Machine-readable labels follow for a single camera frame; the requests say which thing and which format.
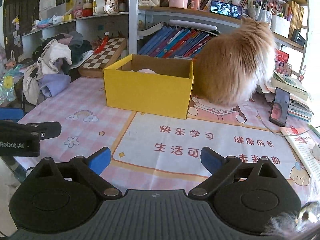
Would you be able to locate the pink small box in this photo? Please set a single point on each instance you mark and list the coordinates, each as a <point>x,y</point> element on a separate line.
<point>78,12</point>

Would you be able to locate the row of colourful books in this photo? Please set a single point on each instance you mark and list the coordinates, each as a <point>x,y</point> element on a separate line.
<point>175,42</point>

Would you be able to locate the smartphone playing video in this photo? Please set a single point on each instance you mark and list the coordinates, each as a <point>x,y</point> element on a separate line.
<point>226,8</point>

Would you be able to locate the lilac sweatshirt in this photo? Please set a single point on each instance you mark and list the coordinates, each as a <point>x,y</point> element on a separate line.
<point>55,85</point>

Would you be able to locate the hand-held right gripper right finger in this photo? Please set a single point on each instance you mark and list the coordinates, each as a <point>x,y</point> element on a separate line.
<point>210,161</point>

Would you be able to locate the wooden chessboard box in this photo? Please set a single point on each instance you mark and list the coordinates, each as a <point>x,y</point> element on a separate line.
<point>105,55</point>

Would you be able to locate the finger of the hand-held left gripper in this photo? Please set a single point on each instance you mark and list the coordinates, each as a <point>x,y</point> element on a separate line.
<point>10,114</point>
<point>37,130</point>

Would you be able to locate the colourful plastic bag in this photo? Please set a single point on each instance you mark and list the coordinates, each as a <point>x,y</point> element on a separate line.
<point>7,85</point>

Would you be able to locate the pink checked printed table mat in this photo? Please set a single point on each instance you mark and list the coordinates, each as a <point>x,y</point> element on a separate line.
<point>155,135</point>

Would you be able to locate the red round figurine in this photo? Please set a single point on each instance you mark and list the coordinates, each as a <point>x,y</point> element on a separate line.
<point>87,10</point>

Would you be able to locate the red and white booklet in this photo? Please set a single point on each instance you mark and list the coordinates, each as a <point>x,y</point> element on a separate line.
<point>300,147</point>

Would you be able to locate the pile of clothes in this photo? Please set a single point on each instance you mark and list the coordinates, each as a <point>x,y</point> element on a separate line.
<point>53,60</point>

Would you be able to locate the stack of books and papers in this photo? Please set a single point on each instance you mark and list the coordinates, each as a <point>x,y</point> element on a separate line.
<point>297,97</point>

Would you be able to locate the white bookshelf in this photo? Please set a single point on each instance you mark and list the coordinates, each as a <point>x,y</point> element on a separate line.
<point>133,17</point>

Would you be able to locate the yellow cardboard box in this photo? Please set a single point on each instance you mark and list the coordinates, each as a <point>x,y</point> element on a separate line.
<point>150,95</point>

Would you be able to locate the white pen holder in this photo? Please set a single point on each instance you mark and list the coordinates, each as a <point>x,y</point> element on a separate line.
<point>280,26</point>

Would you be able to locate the orange fluffy cat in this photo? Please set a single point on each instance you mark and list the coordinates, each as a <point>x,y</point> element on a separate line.
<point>232,67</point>

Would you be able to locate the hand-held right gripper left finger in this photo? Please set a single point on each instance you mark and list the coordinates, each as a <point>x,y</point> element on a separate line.
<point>100,160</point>

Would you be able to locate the dark clothes pile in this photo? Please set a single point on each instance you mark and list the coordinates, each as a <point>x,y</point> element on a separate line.
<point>80,45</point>

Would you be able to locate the black smartphone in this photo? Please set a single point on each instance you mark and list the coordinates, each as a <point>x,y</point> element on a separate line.
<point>280,107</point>

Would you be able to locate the row of yellow books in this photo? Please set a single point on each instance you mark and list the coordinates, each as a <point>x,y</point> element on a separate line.
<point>296,17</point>

